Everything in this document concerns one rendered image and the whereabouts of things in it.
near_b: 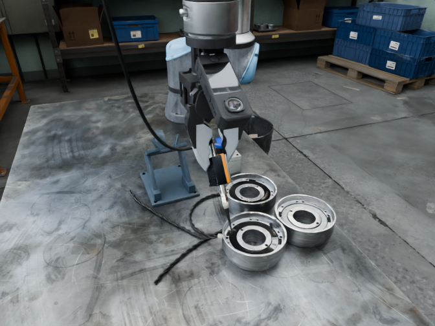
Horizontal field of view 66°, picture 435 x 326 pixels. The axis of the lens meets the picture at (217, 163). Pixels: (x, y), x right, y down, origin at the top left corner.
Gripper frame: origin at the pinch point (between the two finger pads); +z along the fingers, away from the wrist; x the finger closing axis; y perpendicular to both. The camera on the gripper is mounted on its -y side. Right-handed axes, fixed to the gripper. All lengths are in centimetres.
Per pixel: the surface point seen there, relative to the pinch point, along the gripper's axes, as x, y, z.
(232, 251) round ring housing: 1.6, -10.3, 9.8
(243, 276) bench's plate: 0.7, -12.6, 13.2
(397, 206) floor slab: -137, 57, 93
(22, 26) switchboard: 62, 376, 30
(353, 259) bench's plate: -17.5, -16.3, 13.2
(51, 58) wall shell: 43, 399, 70
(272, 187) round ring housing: -13.2, 2.6, 10.2
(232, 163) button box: -9.9, 14.5, 10.3
